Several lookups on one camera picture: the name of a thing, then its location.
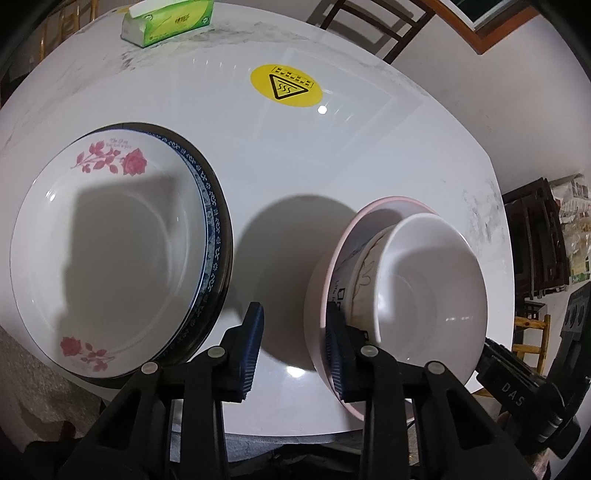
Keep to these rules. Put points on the large blue floral plate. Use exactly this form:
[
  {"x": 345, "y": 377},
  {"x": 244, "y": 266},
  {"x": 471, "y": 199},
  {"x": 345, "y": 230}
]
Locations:
[{"x": 228, "y": 258}]

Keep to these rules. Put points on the round yellow warning sticker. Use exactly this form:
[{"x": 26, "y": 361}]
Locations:
[{"x": 263, "y": 92}]

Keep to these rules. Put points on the green tissue pack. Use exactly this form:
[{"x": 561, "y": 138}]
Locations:
[{"x": 175, "y": 25}]

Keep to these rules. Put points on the dark carved wooden chair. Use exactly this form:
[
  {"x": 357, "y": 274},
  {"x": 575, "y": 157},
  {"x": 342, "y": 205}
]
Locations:
[{"x": 531, "y": 230}]

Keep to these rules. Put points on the dark wooden slatted chair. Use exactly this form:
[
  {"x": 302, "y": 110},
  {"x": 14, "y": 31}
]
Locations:
[{"x": 397, "y": 23}]

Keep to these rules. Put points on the wooden framed window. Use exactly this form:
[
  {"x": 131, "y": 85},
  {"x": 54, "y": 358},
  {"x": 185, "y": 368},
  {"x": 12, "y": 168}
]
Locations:
[{"x": 480, "y": 41}]

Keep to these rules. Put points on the bamboo chair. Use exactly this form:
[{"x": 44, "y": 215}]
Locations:
[{"x": 540, "y": 341}]

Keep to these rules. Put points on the white ribbed bowl blue base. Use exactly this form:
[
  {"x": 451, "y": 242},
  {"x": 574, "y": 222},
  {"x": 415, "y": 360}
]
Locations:
[{"x": 434, "y": 286}]

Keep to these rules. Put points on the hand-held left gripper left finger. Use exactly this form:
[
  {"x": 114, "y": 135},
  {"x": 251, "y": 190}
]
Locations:
[{"x": 249, "y": 350}]

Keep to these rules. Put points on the white plate with pink roses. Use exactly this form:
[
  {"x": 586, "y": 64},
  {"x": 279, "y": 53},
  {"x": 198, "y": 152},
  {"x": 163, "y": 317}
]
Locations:
[{"x": 115, "y": 254}]

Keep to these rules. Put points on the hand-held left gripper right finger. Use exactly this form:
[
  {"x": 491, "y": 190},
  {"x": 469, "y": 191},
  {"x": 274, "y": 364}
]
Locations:
[{"x": 336, "y": 360}]

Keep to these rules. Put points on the cream bowl with pink base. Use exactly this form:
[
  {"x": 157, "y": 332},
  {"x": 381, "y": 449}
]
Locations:
[{"x": 360, "y": 277}]

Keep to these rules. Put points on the pile of plastic bags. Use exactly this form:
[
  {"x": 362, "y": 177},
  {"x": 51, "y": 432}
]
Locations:
[{"x": 577, "y": 221}]

